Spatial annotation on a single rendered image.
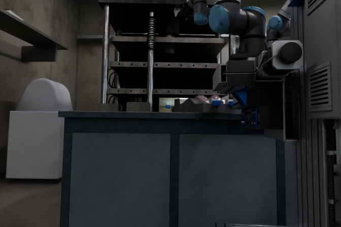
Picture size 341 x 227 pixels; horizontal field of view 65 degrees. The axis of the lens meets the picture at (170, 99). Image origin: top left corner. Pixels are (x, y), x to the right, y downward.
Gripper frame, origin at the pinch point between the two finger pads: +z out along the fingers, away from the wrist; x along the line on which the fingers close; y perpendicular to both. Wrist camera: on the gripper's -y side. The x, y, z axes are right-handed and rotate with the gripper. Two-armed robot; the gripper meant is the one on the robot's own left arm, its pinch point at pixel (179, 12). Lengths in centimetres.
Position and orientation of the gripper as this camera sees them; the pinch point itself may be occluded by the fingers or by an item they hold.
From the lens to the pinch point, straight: 182.6
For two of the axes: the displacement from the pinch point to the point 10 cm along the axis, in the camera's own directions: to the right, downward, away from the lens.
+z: -3.6, 0.7, 9.3
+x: 9.2, 1.7, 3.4
